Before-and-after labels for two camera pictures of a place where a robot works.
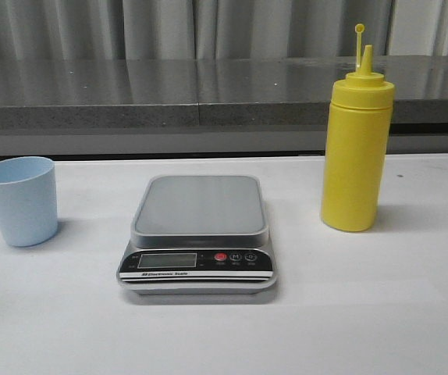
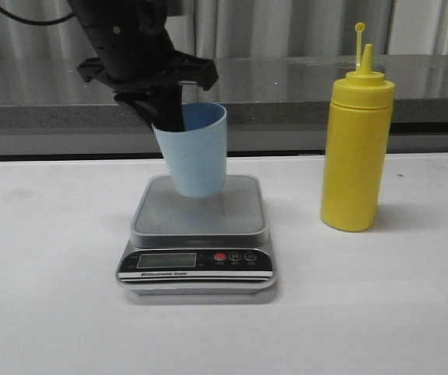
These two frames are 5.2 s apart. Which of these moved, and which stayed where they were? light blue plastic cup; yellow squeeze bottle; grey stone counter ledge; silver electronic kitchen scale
Moved: light blue plastic cup
Stayed: yellow squeeze bottle; silver electronic kitchen scale; grey stone counter ledge
